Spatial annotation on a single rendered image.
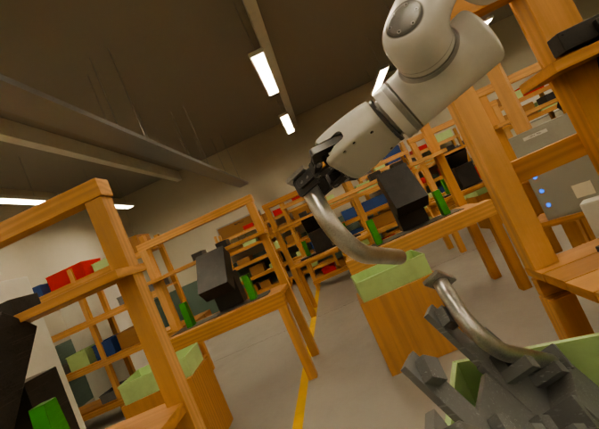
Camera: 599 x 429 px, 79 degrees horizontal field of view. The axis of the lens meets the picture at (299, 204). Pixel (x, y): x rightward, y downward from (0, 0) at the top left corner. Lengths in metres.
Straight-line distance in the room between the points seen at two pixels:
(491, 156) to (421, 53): 1.10
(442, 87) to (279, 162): 10.78
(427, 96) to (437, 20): 0.10
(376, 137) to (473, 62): 0.15
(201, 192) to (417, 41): 11.37
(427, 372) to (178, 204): 11.55
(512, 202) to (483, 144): 0.24
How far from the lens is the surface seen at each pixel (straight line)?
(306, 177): 0.57
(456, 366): 0.94
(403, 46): 0.47
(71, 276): 6.18
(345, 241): 0.55
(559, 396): 0.86
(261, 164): 11.33
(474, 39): 0.53
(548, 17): 1.76
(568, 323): 1.70
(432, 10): 0.48
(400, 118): 0.52
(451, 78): 0.52
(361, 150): 0.54
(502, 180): 1.55
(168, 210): 12.11
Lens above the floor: 1.37
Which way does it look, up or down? 4 degrees up
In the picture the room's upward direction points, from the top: 24 degrees counter-clockwise
